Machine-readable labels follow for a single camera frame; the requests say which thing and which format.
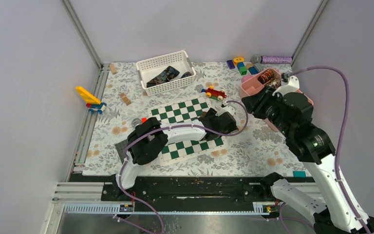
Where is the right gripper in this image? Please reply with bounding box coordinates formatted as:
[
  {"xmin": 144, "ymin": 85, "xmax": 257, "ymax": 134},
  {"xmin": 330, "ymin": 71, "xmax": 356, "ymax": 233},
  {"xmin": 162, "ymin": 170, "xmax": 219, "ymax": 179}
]
[{"xmin": 241, "ymin": 84, "xmax": 294, "ymax": 137}]

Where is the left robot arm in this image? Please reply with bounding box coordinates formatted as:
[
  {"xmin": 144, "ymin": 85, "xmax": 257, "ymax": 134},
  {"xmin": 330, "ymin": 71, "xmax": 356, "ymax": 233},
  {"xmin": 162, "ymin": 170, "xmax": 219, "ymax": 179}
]
[{"xmin": 113, "ymin": 105, "xmax": 238, "ymax": 200}]

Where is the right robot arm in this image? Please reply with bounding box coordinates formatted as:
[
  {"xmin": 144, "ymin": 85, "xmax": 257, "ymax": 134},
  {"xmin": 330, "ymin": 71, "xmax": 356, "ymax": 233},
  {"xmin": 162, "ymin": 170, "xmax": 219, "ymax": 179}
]
[{"xmin": 242, "ymin": 87, "xmax": 374, "ymax": 234}]

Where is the pink compartment tray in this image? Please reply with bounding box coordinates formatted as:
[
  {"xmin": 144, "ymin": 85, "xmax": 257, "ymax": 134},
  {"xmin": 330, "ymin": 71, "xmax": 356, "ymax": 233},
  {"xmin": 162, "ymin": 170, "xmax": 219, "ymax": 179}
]
[{"xmin": 240, "ymin": 68, "xmax": 315, "ymax": 134}]

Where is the brown rolled tie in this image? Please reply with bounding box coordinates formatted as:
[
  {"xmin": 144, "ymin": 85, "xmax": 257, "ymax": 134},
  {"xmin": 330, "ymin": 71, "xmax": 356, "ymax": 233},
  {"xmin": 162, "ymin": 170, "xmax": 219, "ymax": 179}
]
[{"xmin": 269, "ymin": 80, "xmax": 281, "ymax": 89}]

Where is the red rolled tie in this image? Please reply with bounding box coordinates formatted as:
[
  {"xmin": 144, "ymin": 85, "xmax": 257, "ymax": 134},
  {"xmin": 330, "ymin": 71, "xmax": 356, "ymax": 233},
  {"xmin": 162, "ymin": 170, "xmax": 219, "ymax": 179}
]
[{"xmin": 258, "ymin": 69, "xmax": 275, "ymax": 84}]

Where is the red toy car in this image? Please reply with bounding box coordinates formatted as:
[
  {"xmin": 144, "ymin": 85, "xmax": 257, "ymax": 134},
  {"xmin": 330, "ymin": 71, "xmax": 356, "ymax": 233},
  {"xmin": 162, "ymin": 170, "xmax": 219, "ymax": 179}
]
[{"xmin": 201, "ymin": 86, "xmax": 227, "ymax": 101}]

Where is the pink cylinder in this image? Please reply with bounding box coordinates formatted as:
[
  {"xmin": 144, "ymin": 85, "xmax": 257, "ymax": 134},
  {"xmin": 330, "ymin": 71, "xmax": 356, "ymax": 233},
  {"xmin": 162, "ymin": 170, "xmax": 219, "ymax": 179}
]
[{"xmin": 241, "ymin": 75, "xmax": 253, "ymax": 83}]

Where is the blue block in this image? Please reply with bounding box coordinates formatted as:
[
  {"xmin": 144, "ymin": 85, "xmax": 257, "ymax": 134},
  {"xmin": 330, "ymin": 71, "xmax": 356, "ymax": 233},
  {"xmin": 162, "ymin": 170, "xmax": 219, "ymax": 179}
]
[{"xmin": 248, "ymin": 66, "xmax": 259, "ymax": 75}]

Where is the green block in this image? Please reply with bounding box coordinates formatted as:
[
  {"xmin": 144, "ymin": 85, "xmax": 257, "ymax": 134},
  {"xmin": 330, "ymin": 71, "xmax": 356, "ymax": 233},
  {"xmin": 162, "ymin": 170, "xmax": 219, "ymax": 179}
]
[{"xmin": 238, "ymin": 66, "xmax": 247, "ymax": 76}]

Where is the green white chessboard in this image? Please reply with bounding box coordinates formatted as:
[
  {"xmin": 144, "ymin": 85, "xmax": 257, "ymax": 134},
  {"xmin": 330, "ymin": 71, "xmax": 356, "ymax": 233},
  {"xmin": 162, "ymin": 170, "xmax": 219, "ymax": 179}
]
[{"xmin": 148, "ymin": 95, "xmax": 227, "ymax": 166}]

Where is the purple glitter microphone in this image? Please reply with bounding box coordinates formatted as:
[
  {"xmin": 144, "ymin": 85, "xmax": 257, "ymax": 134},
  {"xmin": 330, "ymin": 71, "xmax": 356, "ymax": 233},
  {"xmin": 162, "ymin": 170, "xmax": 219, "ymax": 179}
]
[{"xmin": 250, "ymin": 55, "xmax": 293, "ymax": 64}]

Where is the purple block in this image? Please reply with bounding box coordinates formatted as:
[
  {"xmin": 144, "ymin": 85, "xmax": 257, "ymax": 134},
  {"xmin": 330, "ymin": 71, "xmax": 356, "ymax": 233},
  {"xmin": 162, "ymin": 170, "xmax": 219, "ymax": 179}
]
[{"xmin": 226, "ymin": 60, "xmax": 236, "ymax": 69}]

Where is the white plastic basket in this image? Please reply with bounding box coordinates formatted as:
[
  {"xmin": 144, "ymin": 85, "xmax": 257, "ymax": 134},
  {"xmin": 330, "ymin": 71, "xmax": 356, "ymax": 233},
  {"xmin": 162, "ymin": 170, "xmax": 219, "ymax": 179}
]
[{"xmin": 136, "ymin": 50, "xmax": 196, "ymax": 97}]

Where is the dark blue patterned tie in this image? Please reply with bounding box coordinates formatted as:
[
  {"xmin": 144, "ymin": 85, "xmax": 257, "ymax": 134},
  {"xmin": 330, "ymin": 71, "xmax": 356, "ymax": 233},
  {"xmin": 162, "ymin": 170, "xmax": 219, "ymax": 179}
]
[{"xmin": 140, "ymin": 65, "xmax": 196, "ymax": 92}]

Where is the teal block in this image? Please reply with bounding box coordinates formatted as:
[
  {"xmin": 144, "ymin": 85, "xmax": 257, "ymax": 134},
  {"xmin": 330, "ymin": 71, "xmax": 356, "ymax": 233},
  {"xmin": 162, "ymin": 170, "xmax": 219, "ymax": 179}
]
[{"xmin": 293, "ymin": 171, "xmax": 307, "ymax": 178}]

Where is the black microphone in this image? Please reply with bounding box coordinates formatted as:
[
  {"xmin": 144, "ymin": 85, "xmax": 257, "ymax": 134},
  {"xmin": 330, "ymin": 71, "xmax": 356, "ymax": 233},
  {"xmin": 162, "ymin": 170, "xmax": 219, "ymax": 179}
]
[{"xmin": 131, "ymin": 118, "xmax": 142, "ymax": 128}]

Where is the wooden block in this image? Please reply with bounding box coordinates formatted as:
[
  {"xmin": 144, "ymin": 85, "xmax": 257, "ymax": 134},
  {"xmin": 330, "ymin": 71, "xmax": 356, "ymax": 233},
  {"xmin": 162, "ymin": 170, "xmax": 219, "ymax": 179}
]
[
  {"xmin": 109, "ymin": 63, "xmax": 117, "ymax": 75},
  {"xmin": 120, "ymin": 93, "xmax": 131, "ymax": 106}
]

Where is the floral table mat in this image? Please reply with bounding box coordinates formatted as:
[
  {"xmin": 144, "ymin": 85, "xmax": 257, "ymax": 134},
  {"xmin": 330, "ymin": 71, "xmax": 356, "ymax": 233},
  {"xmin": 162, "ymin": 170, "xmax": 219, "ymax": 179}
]
[{"xmin": 82, "ymin": 62, "xmax": 304, "ymax": 176}]

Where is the grey lego baseplate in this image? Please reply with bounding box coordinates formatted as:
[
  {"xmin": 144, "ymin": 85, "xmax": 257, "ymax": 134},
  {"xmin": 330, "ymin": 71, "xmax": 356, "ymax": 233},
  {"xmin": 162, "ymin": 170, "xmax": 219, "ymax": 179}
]
[{"xmin": 115, "ymin": 139, "xmax": 128, "ymax": 163}]

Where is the yellow blue toy crane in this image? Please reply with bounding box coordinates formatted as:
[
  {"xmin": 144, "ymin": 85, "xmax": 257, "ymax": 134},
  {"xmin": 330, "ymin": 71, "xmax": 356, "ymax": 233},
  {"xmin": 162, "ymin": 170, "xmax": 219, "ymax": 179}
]
[{"xmin": 75, "ymin": 86, "xmax": 107, "ymax": 115}]

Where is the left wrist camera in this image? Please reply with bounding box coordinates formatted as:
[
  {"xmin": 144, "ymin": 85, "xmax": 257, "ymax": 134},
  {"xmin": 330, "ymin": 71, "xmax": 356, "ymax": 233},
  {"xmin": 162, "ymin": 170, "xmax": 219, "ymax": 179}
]
[{"xmin": 215, "ymin": 104, "xmax": 235, "ymax": 117}]

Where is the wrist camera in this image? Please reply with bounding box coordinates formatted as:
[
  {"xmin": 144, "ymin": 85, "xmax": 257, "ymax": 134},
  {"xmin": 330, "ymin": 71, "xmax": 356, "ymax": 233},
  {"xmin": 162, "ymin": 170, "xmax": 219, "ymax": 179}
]
[
  {"xmin": 215, "ymin": 104, "xmax": 235, "ymax": 117},
  {"xmin": 272, "ymin": 73, "xmax": 300, "ymax": 96}
]

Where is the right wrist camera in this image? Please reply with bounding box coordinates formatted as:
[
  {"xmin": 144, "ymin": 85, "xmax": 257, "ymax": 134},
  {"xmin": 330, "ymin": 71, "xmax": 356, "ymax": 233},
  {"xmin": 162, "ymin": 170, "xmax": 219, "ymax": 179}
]
[{"xmin": 272, "ymin": 73, "xmax": 300, "ymax": 96}]

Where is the yellow ring block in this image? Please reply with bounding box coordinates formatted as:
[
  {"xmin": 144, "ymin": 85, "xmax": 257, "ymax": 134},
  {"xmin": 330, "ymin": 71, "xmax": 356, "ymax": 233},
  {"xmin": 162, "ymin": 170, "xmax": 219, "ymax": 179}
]
[{"xmin": 233, "ymin": 57, "xmax": 244, "ymax": 64}]

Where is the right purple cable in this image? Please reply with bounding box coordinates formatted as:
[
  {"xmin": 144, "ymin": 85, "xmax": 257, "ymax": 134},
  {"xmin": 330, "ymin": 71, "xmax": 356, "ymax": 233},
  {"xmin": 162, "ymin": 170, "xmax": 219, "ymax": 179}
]
[{"xmin": 267, "ymin": 66, "xmax": 373, "ymax": 234}]

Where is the purple cable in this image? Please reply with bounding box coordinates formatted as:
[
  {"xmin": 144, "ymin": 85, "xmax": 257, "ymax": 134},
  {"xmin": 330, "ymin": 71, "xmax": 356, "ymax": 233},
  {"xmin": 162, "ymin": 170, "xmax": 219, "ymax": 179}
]
[
  {"xmin": 267, "ymin": 66, "xmax": 373, "ymax": 234},
  {"xmin": 118, "ymin": 100, "xmax": 249, "ymax": 234}
]

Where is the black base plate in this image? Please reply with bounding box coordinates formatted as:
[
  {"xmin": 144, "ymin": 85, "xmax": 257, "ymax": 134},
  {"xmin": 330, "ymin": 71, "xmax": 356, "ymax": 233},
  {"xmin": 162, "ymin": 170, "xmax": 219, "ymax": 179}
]
[{"xmin": 69, "ymin": 174, "xmax": 317, "ymax": 213}]

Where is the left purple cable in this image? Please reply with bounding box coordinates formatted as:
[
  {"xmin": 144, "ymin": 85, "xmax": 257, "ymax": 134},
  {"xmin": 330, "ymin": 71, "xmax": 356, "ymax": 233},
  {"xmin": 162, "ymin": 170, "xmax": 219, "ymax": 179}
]
[{"xmin": 118, "ymin": 100, "xmax": 249, "ymax": 234}]

